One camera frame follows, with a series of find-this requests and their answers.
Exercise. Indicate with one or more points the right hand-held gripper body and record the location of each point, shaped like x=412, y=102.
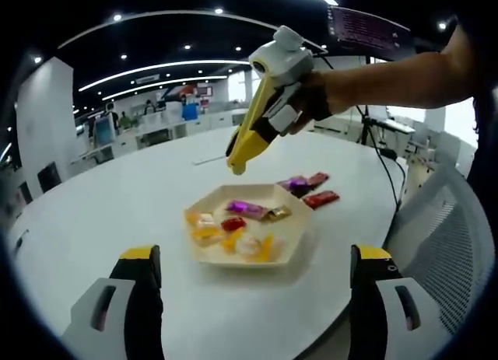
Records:
x=288, y=60

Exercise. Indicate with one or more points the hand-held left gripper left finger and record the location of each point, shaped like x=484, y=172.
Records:
x=113, y=321

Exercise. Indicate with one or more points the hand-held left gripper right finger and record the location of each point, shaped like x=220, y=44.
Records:
x=393, y=321

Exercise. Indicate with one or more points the yellow food tongs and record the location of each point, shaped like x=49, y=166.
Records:
x=258, y=99

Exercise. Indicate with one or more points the red snack packet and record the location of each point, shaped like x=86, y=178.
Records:
x=319, y=178

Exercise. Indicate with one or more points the shiny purple snack packet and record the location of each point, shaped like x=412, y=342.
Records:
x=243, y=207

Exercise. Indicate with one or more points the small red candy packet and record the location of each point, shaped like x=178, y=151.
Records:
x=233, y=223

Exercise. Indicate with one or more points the long red snack bar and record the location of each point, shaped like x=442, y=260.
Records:
x=321, y=198

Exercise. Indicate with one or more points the beige hexagonal container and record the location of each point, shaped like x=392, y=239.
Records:
x=295, y=228

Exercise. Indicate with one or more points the person's right hand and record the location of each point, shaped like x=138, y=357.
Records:
x=315, y=97

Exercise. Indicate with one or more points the blue box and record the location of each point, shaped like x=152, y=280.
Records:
x=190, y=112

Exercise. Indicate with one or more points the long white counter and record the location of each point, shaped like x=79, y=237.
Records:
x=163, y=132

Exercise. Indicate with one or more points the black monitor stand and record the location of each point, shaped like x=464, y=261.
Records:
x=367, y=126

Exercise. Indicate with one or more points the dark monitor screen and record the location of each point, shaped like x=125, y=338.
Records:
x=369, y=27

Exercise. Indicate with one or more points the grey mesh office chair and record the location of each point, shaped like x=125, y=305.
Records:
x=435, y=235

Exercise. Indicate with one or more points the white office desk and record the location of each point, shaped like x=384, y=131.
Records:
x=393, y=124

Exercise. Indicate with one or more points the white kiosk blue screen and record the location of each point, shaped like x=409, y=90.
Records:
x=104, y=130

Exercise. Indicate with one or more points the black office chair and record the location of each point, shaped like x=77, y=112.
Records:
x=25, y=193

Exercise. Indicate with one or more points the black square panel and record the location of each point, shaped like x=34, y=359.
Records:
x=49, y=177

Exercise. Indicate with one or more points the white square pillar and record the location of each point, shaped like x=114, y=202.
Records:
x=43, y=119

